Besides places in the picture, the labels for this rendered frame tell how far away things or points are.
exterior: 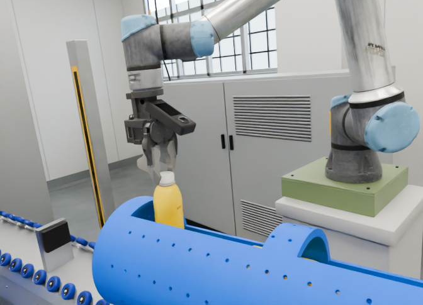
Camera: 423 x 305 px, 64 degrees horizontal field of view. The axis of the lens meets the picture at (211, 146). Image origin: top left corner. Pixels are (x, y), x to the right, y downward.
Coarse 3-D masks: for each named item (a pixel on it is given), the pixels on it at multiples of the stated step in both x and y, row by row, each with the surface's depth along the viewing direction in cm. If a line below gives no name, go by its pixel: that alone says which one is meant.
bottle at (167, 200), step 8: (160, 184) 77; (168, 184) 77; (160, 192) 76; (168, 192) 76; (176, 192) 77; (160, 200) 76; (168, 200) 76; (176, 200) 77; (160, 208) 77; (168, 208) 76; (176, 208) 77; (160, 216) 77; (168, 216) 77; (176, 216) 78; (168, 224) 77; (176, 224) 78
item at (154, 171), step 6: (156, 150) 74; (144, 156) 76; (156, 156) 74; (138, 162) 77; (144, 162) 76; (156, 162) 74; (144, 168) 76; (150, 168) 74; (156, 168) 75; (150, 174) 75; (156, 174) 75; (156, 180) 76
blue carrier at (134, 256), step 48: (144, 240) 72; (192, 240) 67; (240, 240) 86; (288, 240) 60; (96, 288) 79; (144, 288) 68; (192, 288) 62; (240, 288) 57; (288, 288) 53; (336, 288) 50; (384, 288) 48
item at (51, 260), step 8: (48, 224) 114; (56, 224) 114; (64, 224) 115; (40, 232) 110; (48, 232) 110; (56, 232) 112; (64, 232) 115; (40, 240) 110; (48, 240) 110; (56, 240) 113; (64, 240) 115; (40, 248) 111; (48, 248) 111; (56, 248) 113; (64, 248) 117; (48, 256) 112; (56, 256) 115; (64, 256) 117; (72, 256) 120; (48, 264) 113; (56, 264) 115; (48, 272) 113
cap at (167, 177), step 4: (160, 172) 79; (164, 172) 79; (168, 172) 78; (172, 172) 78; (164, 176) 76; (168, 176) 76; (172, 176) 77; (160, 180) 77; (164, 180) 76; (168, 180) 76; (172, 180) 77
